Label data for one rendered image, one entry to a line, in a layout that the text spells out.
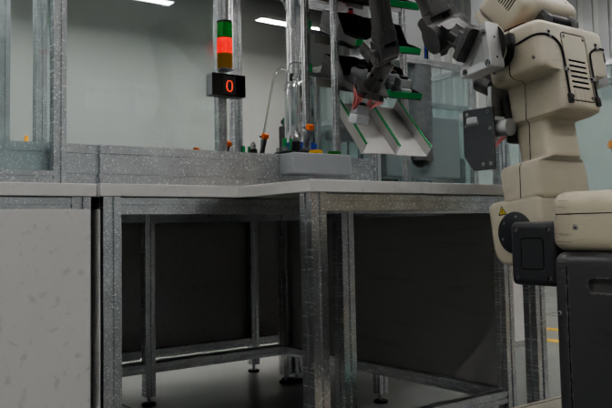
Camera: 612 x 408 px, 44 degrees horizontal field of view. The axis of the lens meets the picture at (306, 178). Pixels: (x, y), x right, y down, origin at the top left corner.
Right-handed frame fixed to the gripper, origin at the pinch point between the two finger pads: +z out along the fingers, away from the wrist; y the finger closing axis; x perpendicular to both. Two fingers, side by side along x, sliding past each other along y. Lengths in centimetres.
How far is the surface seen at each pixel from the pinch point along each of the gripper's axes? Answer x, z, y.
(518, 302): -15, 110, -141
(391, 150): 5.5, 10.7, -15.2
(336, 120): -6.8, 12.5, 2.0
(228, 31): -20.6, -3.5, 44.3
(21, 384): 92, 23, 92
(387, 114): -19.3, 14.9, -21.9
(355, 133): 1.6, 9.5, -2.2
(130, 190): 54, -3, 74
